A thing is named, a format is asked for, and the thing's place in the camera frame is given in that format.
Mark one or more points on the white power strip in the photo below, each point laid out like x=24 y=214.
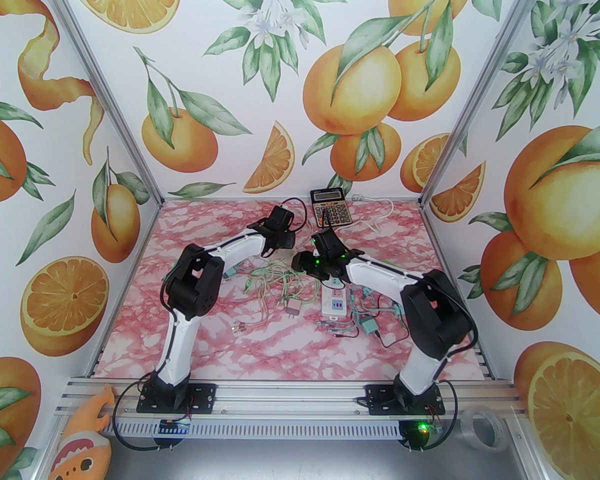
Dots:
x=336 y=303

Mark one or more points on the pink charger plug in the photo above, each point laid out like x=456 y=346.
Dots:
x=294 y=309

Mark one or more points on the teal charger plug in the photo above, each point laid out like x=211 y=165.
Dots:
x=369 y=327
x=231 y=273

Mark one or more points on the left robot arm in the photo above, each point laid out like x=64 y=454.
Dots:
x=190 y=288

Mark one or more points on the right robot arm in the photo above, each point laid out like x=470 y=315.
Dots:
x=435 y=313

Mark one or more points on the black desk calculator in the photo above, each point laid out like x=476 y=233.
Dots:
x=335 y=213

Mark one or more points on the small circuit board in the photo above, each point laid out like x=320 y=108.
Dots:
x=175 y=425
x=420 y=430

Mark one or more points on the clear tape roll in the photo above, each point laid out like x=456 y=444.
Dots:
x=497 y=435

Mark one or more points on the orange plush toy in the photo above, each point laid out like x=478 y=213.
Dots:
x=80 y=448

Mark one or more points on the aluminium mounting rail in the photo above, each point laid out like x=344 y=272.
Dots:
x=290 y=403

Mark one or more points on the aluminium frame post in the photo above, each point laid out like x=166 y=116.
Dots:
x=481 y=88
x=104 y=88

